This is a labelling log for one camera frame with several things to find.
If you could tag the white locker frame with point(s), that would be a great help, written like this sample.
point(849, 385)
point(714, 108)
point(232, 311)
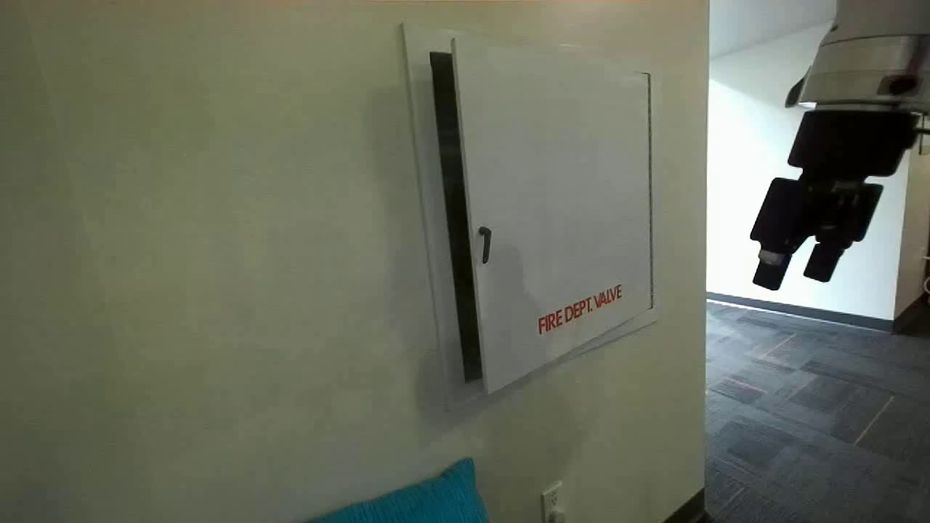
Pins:
point(418, 147)

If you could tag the white wall outlet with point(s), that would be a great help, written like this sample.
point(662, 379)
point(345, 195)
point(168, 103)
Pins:
point(554, 504)

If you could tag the white fire valve locker door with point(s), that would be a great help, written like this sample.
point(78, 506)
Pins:
point(562, 193)

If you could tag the dark wall baseboard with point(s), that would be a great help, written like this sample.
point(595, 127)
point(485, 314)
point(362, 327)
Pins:
point(803, 310)

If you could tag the teal pillow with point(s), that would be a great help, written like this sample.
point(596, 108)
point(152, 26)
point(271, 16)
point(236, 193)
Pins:
point(425, 497)

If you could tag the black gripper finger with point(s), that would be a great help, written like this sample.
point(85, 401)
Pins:
point(845, 233)
point(781, 227)

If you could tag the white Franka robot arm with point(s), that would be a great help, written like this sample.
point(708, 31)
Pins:
point(872, 48)

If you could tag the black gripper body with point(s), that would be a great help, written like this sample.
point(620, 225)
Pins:
point(854, 147)

